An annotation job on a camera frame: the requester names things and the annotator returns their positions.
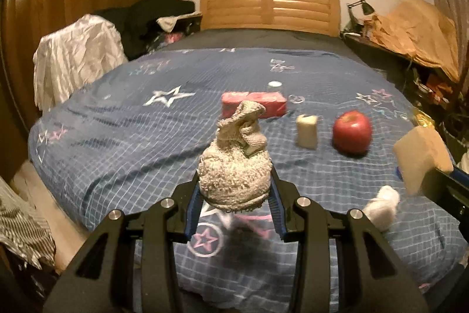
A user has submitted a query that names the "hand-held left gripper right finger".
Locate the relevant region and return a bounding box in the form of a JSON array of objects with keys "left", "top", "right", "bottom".
[{"left": 267, "top": 166, "right": 429, "bottom": 313}]

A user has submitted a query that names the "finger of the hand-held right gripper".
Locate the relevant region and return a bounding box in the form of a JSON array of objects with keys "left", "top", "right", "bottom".
[{"left": 421, "top": 165, "right": 469, "bottom": 226}]

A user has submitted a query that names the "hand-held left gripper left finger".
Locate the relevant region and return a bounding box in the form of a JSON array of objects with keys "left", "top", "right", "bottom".
[{"left": 43, "top": 174, "right": 202, "bottom": 313}]

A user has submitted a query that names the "beige foam block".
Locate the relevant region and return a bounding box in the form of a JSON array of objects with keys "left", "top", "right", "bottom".
[{"left": 393, "top": 126, "right": 455, "bottom": 196}]

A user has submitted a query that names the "beige knitted towel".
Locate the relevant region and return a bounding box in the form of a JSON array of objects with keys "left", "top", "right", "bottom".
[{"left": 197, "top": 101, "right": 272, "bottom": 213}]

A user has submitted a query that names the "white crumpled tissue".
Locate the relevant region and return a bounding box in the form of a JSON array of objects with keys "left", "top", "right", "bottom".
[{"left": 363, "top": 185, "right": 401, "bottom": 231}]

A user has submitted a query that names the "yellow shiny packet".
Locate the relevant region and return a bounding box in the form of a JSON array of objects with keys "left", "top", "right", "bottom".
[{"left": 412, "top": 108, "right": 436, "bottom": 129}]

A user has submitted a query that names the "small white foam piece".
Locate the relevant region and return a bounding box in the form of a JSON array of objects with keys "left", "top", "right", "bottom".
[{"left": 296, "top": 114, "right": 319, "bottom": 151}]

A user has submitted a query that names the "blue checked star blanket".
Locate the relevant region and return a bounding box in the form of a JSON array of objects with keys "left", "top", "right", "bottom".
[{"left": 27, "top": 47, "right": 469, "bottom": 313}]

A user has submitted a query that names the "red apple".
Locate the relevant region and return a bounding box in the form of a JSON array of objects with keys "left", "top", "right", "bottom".
[{"left": 333, "top": 110, "right": 373, "bottom": 155}]

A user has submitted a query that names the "pink rectangular box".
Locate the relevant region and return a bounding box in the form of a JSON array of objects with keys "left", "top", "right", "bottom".
[{"left": 221, "top": 91, "right": 287, "bottom": 120}]

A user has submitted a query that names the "dark wooden desk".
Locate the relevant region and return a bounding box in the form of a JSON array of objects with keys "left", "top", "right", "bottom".
[{"left": 341, "top": 31, "right": 469, "bottom": 138}]

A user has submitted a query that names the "brown crumpled paper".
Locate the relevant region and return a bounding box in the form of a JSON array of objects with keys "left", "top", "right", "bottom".
[{"left": 363, "top": 0, "right": 461, "bottom": 82}]

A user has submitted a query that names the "striped grey cloth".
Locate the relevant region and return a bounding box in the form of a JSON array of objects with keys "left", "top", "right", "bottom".
[{"left": 0, "top": 177, "right": 56, "bottom": 270}]

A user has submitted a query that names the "dark grey bed sheet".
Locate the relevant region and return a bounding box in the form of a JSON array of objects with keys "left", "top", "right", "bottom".
[{"left": 170, "top": 28, "right": 369, "bottom": 60}]

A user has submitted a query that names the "small beige cloth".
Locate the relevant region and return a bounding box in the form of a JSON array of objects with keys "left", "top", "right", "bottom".
[{"left": 156, "top": 13, "right": 202, "bottom": 33}]

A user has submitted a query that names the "white crumpled cloth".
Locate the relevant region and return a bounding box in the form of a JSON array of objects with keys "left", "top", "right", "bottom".
[{"left": 33, "top": 14, "right": 129, "bottom": 111}]

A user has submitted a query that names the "black desk lamp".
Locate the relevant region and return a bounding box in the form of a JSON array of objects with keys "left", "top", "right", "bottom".
[{"left": 346, "top": 0, "right": 375, "bottom": 34}]

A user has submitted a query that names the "black cloth pile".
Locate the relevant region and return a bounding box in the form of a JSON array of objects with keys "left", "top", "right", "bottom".
[{"left": 123, "top": 0, "right": 197, "bottom": 60}]

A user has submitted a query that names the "wooden slatted headboard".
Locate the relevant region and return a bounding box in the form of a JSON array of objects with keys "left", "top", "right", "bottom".
[{"left": 200, "top": 0, "right": 341, "bottom": 37}]

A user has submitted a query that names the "light wooden bed frame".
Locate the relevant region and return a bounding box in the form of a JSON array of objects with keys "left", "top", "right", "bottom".
[{"left": 10, "top": 160, "right": 93, "bottom": 271}]

